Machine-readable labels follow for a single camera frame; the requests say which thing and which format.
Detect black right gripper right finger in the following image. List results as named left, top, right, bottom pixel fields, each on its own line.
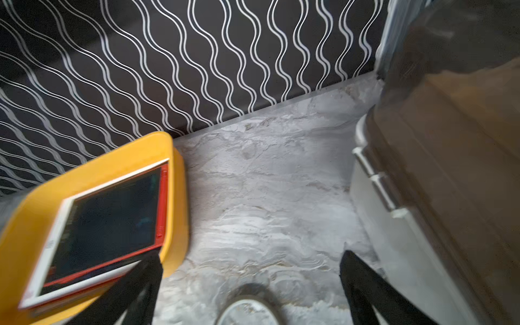
left=340, top=250, right=436, bottom=324

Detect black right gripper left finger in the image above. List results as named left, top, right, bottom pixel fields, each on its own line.
left=67, top=251, right=163, bottom=324

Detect white writing tablet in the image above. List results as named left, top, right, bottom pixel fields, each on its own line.
left=19, top=161, right=168, bottom=310

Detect yellow plastic storage tray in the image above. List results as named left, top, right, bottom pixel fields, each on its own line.
left=1, top=132, right=190, bottom=324

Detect white toolbox brown lid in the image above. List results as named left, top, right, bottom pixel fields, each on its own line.
left=364, top=1, right=519, bottom=324

